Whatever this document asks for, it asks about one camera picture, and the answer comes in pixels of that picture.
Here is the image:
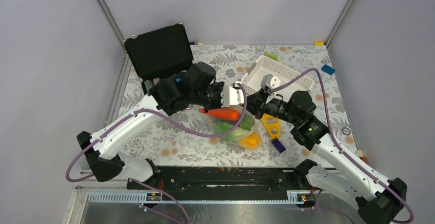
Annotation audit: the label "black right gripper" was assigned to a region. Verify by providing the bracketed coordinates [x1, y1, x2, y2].
[243, 86, 301, 125]

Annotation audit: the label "white plastic basket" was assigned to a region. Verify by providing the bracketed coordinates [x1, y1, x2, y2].
[241, 55, 314, 99]

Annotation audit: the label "clear zip top bag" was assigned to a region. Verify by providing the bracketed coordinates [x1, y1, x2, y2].
[201, 106, 262, 147]

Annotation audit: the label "orange carrot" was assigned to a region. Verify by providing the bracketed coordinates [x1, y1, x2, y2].
[199, 108, 240, 121]

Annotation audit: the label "green lettuce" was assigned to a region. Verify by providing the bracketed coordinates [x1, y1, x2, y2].
[213, 120, 254, 144]

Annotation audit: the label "green cucumber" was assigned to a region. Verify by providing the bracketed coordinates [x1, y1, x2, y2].
[239, 112, 254, 131]

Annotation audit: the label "yellow bell pepper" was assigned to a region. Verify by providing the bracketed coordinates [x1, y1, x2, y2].
[239, 133, 261, 149]

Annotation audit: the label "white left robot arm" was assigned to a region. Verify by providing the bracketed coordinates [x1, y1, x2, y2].
[77, 62, 224, 189]

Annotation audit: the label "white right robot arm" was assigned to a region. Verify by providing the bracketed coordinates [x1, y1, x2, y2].
[247, 89, 407, 223]

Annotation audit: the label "yellow triangular plastic tool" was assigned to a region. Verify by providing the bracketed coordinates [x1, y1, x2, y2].
[261, 114, 281, 139]

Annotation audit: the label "purple toy brick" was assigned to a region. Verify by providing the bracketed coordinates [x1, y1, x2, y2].
[271, 138, 286, 153]

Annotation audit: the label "floral table mat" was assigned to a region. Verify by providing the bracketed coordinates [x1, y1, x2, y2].
[122, 45, 358, 168]

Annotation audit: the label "black poker chip case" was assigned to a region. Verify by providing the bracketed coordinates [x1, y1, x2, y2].
[124, 23, 193, 80]

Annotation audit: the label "blue toy brick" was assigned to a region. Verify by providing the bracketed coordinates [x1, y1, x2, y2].
[321, 65, 335, 76]

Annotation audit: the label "green plastic piece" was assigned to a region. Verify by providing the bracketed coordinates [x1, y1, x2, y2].
[264, 51, 279, 61]

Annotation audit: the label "small yellow corner block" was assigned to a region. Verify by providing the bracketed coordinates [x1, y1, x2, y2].
[313, 41, 324, 46]

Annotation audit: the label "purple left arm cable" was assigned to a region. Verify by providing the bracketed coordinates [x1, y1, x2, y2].
[65, 83, 248, 224]

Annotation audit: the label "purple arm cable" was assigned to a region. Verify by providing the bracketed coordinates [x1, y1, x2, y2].
[65, 83, 248, 224]
[271, 68, 416, 224]

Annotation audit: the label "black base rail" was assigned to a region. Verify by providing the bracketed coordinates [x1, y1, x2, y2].
[145, 166, 312, 201]

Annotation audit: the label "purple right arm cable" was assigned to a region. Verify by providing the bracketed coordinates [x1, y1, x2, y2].
[271, 68, 416, 224]

